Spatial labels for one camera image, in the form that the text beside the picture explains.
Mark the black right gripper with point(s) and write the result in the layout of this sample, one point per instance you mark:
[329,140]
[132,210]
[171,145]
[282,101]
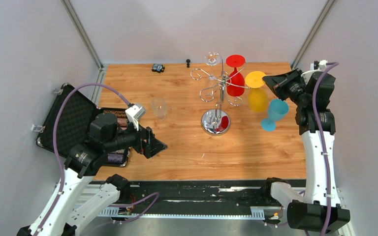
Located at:
[278,83]

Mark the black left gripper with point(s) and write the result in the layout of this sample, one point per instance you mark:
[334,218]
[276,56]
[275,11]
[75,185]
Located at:
[152,146]

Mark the yellow wine glass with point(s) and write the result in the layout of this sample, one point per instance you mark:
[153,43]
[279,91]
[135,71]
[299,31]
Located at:
[257,97]

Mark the blue wine glass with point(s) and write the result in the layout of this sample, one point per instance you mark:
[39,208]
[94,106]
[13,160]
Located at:
[277,110]

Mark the clear ribbed goblet glass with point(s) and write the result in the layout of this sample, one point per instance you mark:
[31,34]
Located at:
[159,108]

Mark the chrome wine glass rack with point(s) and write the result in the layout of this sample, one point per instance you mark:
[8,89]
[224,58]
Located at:
[216,121]

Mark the clear wine glass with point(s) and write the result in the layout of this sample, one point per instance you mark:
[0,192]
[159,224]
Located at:
[212,60]

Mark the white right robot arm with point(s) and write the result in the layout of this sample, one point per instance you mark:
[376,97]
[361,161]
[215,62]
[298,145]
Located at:
[319,208]

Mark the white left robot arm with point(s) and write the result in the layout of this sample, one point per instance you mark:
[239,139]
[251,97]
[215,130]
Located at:
[59,217]

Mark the red wine glass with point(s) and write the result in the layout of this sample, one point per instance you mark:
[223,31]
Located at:
[236,79]

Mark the small black clip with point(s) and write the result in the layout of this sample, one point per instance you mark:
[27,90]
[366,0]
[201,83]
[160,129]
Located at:
[159,68]

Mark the black poker chip case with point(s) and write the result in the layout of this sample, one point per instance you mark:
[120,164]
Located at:
[74,122]

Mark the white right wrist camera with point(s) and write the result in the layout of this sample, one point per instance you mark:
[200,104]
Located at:
[318,66]

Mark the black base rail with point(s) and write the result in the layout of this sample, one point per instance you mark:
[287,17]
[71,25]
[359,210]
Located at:
[203,197]

